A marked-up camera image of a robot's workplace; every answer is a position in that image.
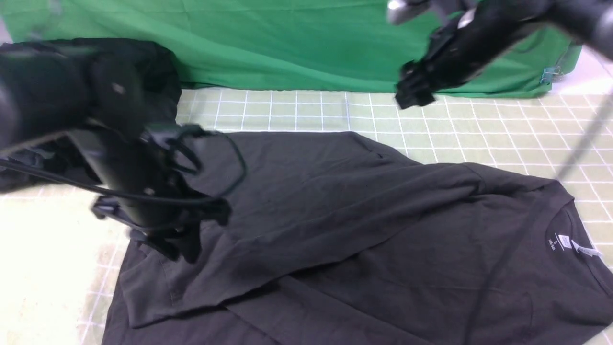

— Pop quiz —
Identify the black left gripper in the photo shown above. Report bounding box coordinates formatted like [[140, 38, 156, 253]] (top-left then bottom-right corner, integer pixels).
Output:
[[91, 186, 231, 264]]

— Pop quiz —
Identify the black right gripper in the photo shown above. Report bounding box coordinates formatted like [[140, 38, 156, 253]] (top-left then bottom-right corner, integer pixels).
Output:
[[395, 29, 479, 110]]

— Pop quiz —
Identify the dark gray long-sleeved shirt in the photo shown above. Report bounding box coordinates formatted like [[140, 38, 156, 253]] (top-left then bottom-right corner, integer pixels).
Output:
[[102, 132, 612, 345]]

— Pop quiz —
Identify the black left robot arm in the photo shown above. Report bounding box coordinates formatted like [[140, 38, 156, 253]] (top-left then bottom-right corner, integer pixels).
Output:
[[1, 52, 231, 264]]

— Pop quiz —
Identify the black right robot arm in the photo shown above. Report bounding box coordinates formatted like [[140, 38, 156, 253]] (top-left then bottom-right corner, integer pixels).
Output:
[[386, 0, 613, 109]]

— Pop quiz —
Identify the teal binder clip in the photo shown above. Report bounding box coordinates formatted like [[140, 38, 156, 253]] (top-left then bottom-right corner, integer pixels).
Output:
[[539, 66, 564, 85]]

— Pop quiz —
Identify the light green checkered tablecloth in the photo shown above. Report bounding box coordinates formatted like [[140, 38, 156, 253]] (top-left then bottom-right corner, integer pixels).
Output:
[[0, 87, 613, 345]]

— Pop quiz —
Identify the green backdrop cloth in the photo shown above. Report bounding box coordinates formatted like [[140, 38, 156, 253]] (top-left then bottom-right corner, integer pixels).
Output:
[[0, 0, 582, 98]]

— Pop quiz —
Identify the pile of black clothes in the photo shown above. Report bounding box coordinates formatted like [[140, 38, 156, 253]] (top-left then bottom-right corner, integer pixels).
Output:
[[0, 38, 182, 193]]

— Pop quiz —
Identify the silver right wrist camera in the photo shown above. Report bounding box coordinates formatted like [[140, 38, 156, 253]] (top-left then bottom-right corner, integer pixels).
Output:
[[386, 0, 431, 25]]

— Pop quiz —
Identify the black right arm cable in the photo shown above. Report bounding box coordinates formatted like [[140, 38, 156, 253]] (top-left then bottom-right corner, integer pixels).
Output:
[[558, 93, 613, 180]]

